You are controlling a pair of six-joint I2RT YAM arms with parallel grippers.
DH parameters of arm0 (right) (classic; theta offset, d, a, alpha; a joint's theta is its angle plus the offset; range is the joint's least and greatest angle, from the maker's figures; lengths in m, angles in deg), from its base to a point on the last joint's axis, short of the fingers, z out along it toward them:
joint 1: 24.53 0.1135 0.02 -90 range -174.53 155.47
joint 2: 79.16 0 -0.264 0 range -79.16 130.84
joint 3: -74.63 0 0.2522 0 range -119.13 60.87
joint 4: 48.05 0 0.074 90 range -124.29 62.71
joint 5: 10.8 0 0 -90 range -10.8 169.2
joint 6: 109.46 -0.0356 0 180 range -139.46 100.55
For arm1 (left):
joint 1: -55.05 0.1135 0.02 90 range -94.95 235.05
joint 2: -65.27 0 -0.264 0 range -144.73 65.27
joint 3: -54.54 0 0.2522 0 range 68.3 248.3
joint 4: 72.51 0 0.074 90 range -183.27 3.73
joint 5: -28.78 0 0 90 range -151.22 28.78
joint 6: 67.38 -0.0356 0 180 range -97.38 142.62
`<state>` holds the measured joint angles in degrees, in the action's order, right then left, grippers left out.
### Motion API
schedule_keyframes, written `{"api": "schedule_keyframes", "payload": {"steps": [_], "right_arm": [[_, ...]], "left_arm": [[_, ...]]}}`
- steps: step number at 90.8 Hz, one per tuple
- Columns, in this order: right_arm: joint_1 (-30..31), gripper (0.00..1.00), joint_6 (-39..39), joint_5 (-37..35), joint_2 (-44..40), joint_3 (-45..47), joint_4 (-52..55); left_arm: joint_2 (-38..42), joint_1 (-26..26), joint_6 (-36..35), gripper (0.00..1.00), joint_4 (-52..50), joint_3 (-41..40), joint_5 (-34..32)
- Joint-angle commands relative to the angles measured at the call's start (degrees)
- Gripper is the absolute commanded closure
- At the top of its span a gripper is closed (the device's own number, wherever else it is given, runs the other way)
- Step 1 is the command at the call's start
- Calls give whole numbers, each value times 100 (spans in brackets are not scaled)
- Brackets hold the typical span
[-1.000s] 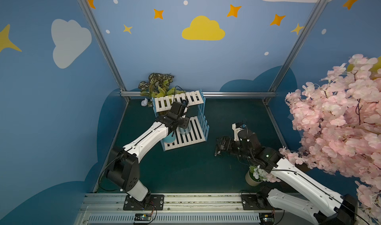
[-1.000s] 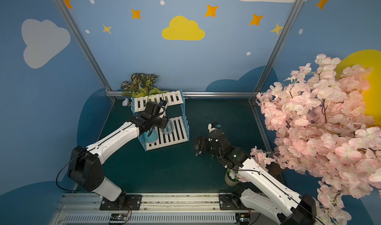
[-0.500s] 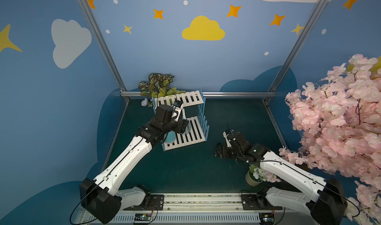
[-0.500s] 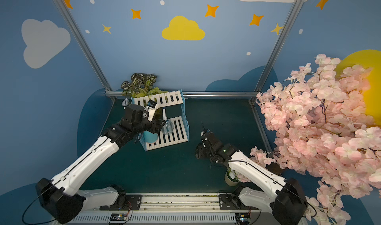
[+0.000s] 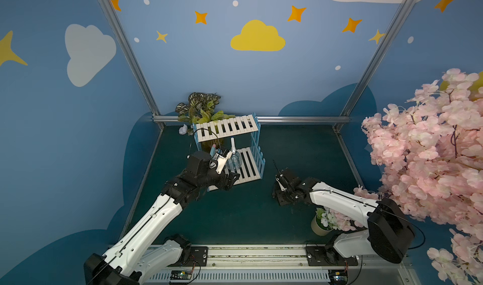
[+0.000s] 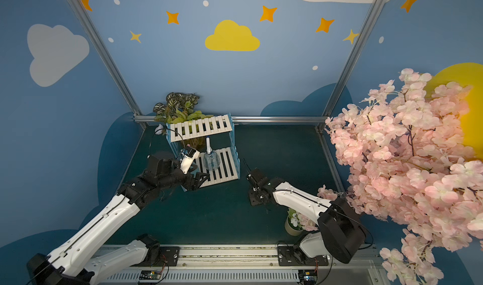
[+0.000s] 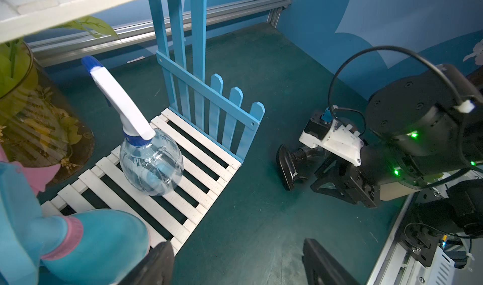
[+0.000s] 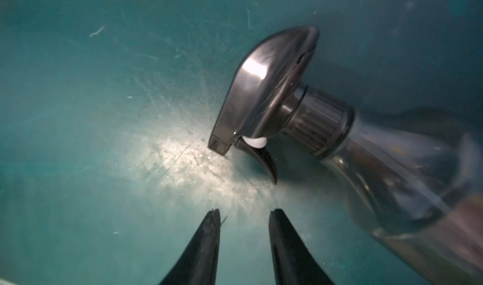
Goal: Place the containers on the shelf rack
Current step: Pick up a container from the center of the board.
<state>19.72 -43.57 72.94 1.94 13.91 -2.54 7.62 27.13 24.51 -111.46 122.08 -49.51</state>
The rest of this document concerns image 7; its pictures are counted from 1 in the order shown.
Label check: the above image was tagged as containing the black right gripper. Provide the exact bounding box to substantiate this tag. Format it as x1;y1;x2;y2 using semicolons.
303;154;381;285

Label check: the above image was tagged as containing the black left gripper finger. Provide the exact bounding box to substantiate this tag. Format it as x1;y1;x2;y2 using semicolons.
118;241;175;285

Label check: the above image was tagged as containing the teal pink spray bottle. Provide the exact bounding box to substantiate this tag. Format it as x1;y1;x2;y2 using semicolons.
1;153;150;284

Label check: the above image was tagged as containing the clear blue-white spray bottle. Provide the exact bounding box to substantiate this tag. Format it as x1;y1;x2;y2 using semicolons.
81;56;184;196

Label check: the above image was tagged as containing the blue and white slatted shelf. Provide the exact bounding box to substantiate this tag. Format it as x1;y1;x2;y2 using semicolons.
0;0;266;256

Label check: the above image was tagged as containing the dark transparent spray bottle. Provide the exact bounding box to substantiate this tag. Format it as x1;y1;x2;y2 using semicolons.
275;144;328;192

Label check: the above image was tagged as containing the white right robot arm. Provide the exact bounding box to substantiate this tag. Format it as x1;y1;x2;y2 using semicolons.
277;65;482;284

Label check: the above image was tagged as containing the clear vase with daisies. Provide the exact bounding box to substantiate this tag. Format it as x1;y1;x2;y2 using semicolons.
1;38;94;185

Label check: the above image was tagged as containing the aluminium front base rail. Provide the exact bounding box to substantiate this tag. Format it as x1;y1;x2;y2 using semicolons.
365;194;483;285

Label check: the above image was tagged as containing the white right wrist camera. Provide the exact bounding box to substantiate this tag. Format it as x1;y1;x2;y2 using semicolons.
299;108;364;167

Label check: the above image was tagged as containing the aluminium back frame rail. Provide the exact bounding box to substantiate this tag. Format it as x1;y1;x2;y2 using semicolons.
28;0;276;67

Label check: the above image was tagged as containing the aluminium right corner post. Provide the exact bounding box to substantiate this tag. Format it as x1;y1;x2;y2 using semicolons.
267;0;293;28

